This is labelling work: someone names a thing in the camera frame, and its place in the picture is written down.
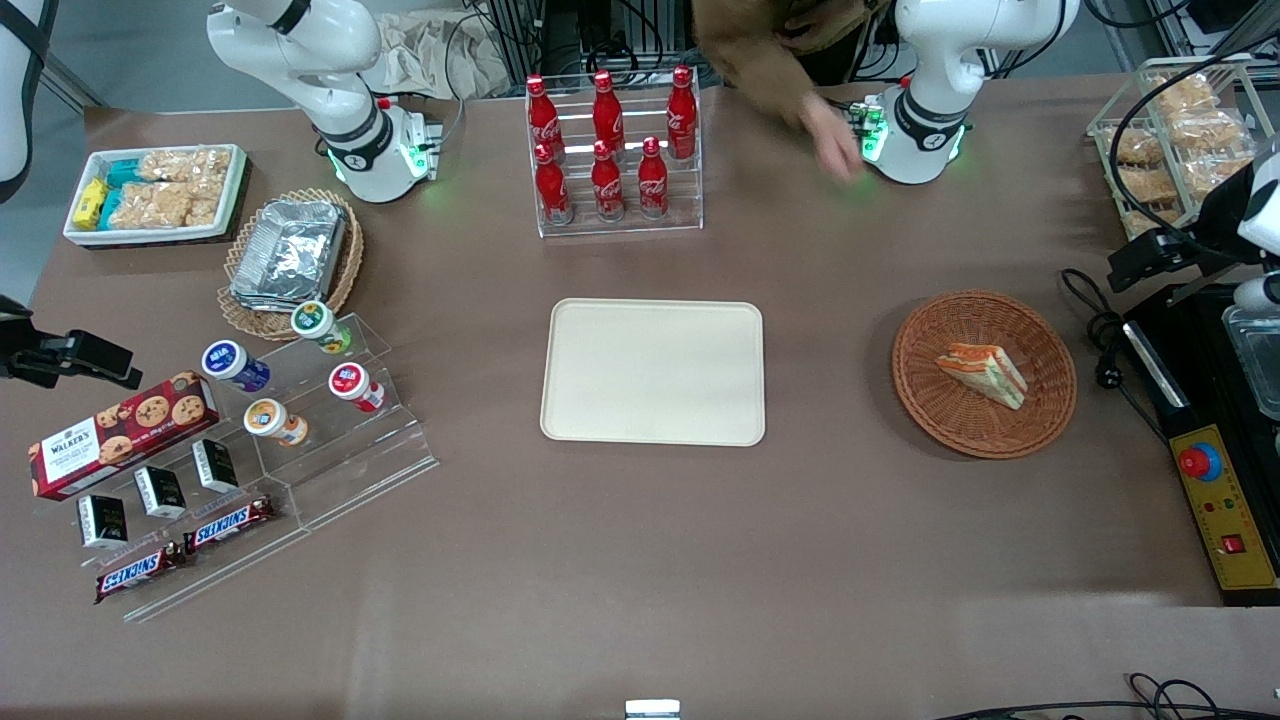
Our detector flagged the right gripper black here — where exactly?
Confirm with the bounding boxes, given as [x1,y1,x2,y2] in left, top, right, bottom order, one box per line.
[0,295,81,389]

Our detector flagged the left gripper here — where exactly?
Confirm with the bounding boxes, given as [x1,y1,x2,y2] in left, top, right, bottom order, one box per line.
[1188,165,1265,279]

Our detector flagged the triangular sandwich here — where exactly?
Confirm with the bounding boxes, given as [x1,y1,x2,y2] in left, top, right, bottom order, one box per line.
[934,342,1030,412]

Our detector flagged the brown sleeved forearm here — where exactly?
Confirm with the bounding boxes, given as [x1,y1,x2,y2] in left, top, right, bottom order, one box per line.
[690,0,883,127]

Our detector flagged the white rectangular snack tray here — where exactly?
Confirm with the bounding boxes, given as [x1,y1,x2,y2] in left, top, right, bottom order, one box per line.
[62,144,250,248]

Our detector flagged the light wicker basket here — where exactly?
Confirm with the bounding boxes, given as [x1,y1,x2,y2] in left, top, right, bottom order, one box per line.
[217,188,366,344]

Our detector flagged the brown wicker basket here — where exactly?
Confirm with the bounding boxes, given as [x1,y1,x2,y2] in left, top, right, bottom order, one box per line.
[891,290,1079,461]

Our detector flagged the cream plastic tray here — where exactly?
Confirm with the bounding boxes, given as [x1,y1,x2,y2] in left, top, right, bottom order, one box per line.
[540,298,768,448]

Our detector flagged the person's bare hand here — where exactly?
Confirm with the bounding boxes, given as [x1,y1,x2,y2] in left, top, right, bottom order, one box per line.
[799,94,867,184]

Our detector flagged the bagged fried snack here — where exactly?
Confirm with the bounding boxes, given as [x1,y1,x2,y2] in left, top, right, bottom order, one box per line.
[1168,110,1247,152]
[1104,125,1167,167]
[1112,165,1180,205]
[1148,75,1220,117]
[1124,207,1186,241]
[1185,152,1263,199]

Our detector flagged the red Walkers cookie box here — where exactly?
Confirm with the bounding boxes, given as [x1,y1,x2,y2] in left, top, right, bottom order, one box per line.
[28,371,222,502]

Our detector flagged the clear plastic container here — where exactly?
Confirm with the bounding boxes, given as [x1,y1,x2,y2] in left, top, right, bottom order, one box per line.
[1221,303,1280,422]

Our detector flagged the yellow snack packet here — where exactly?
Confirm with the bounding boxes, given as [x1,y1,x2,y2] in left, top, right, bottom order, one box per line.
[74,178,110,230]

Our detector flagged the black appliance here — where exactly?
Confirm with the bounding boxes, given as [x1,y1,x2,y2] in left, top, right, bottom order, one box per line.
[1120,262,1280,608]

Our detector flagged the small black box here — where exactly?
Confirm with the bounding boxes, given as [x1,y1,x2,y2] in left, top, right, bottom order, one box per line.
[133,465,188,520]
[191,438,240,495]
[77,493,130,550]

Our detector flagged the blue lid yogurt bottle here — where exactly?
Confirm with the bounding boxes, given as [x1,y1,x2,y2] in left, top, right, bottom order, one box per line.
[201,339,273,394]

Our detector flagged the rice cracker pack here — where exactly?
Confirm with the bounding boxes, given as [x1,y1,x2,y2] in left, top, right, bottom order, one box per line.
[107,181,224,230]
[138,148,233,187]

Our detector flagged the orange lid yogurt bottle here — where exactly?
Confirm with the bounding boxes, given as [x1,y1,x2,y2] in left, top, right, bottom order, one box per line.
[243,397,310,448]

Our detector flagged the Snickers bar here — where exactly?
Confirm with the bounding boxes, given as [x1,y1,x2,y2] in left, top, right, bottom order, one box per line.
[182,496,277,555]
[94,540,189,605]

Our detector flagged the red emergency stop button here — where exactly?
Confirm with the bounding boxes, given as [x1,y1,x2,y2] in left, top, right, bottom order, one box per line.
[1177,442,1225,484]

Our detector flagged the stack of foil trays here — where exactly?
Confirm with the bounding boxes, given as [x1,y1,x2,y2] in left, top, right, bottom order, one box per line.
[229,199,350,314]

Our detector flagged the green lid yogurt bottle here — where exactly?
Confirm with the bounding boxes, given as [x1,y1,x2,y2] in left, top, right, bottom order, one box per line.
[290,300,354,356]

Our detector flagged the yellow control panel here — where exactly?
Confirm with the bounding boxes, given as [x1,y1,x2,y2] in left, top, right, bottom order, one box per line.
[1169,425,1280,592]

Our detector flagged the red lid yogurt bottle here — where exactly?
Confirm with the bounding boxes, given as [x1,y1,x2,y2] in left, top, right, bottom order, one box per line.
[328,362,387,414]

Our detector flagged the clear acrylic stepped stand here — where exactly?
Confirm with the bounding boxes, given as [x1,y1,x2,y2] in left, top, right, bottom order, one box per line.
[35,312,440,624]

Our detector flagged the beige crumpled bag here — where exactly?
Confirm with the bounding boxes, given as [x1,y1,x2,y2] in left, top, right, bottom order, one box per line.
[372,8,513,102]

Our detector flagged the red cola bottle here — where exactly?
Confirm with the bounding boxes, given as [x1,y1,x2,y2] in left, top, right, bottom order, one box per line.
[637,137,670,221]
[666,65,700,161]
[526,74,562,161]
[534,143,574,227]
[592,70,626,151]
[591,140,627,223]

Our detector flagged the clear acrylic bottle rack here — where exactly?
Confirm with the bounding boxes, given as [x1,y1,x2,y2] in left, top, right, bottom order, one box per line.
[526,66,705,240]

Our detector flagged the white wire rack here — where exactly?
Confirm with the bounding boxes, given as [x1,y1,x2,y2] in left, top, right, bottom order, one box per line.
[1086,54,1280,267]

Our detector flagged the black power cable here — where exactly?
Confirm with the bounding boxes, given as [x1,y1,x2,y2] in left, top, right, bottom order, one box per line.
[1060,268,1173,443]

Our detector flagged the black floor cables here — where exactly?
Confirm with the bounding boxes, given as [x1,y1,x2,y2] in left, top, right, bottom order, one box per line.
[930,672,1280,720]

